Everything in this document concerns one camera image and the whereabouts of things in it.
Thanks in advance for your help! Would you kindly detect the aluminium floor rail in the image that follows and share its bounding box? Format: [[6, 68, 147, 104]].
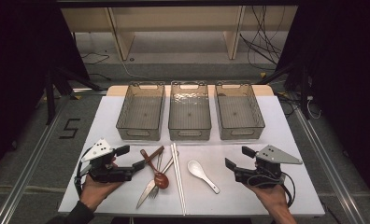
[[292, 106, 366, 224], [0, 92, 73, 224]]

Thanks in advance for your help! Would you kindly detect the bundle of black cables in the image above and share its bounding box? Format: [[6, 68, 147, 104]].
[[238, 6, 288, 71]]

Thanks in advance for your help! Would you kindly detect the black tripod stand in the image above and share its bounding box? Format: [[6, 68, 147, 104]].
[[44, 65, 105, 126]]

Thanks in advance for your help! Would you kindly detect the person's right hand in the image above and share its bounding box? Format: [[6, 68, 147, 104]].
[[245, 183, 291, 216]]

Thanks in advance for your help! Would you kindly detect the white looped cable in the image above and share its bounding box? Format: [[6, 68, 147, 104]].
[[306, 95, 323, 120]]

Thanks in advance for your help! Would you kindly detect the beige wooden furniture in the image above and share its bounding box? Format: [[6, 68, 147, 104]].
[[61, 6, 299, 62]]

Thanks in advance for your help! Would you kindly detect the person's left hand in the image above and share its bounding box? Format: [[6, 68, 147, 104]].
[[78, 174, 125, 213]]

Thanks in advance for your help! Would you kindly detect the black floor cable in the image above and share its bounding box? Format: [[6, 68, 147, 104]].
[[80, 51, 111, 66]]

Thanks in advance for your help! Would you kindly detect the white floor cable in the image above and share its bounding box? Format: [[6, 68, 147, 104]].
[[105, 46, 150, 81]]

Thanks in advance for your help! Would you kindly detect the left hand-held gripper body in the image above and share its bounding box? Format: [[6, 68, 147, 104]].
[[79, 137, 135, 184]]

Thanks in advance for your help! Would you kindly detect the black metal stand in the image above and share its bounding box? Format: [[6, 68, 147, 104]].
[[257, 61, 314, 121]]

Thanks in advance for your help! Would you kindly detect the white ceramic spoon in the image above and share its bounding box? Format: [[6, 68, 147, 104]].
[[187, 160, 221, 195]]

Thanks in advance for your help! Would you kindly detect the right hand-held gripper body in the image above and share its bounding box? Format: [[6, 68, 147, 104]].
[[235, 144, 304, 189]]

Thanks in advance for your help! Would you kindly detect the grey transparent plastic bin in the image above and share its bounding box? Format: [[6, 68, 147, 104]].
[[167, 80, 212, 142], [115, 81, 166, 142], [214, 81, 266, 141]]

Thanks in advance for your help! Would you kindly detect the black curtain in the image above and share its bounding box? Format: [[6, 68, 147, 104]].
[[0, 0, 92, 176], [275, 0, 370, 208]]

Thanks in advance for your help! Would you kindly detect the red-brown spoon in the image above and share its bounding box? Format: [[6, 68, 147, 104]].
[[139, 148, 170, 190]]

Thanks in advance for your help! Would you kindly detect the white table cover sheet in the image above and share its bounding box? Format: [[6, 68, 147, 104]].
[[57, 94, 326, 217]]

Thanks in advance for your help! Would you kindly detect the metal fork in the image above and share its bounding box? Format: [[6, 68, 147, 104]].
[[148, 152, 164, 201]]

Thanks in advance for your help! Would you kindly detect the white chopstick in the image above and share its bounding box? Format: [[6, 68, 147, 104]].
[[170, 143, 185, 216], [172, 143, 187, 217]]

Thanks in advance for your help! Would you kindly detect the metal table knife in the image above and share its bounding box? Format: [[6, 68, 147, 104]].
[[135, 151, 180, 210]]

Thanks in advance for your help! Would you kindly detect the right hand-held gripper cable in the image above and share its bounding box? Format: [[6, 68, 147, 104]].
[[247, 172, 297, 208]]

